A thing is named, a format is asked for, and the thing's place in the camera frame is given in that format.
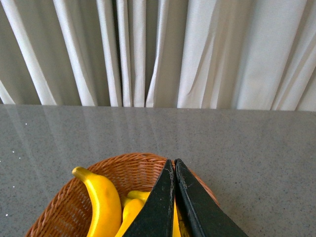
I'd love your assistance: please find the upper banana in basket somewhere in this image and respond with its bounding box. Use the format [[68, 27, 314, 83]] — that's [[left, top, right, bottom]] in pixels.
[[127, 190, 151, 202]]

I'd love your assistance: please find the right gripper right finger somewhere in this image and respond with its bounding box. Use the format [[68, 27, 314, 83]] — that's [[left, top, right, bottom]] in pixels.
[[175, 159, 247, 237]]

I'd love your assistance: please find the white pleated curtain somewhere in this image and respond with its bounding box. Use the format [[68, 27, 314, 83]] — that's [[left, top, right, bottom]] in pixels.
[[0, 0, 316, 111]]

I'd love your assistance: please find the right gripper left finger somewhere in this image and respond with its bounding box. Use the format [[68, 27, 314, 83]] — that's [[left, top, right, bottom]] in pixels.
[[123, 159, 175, 237]]

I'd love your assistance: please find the lower banana in basket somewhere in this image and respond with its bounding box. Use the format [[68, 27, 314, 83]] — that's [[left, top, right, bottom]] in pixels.
[[115, 197, 145, 237]]

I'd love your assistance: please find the yellow banana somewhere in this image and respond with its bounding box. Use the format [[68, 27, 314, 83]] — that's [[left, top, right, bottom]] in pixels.
[[172, 200, 190, 237], [72, 166, 122, 237]]

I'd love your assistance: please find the banana in basket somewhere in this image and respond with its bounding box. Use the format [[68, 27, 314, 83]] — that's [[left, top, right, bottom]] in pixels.
[[115, 197, 145, 237], [127, 190, 151, 202]]

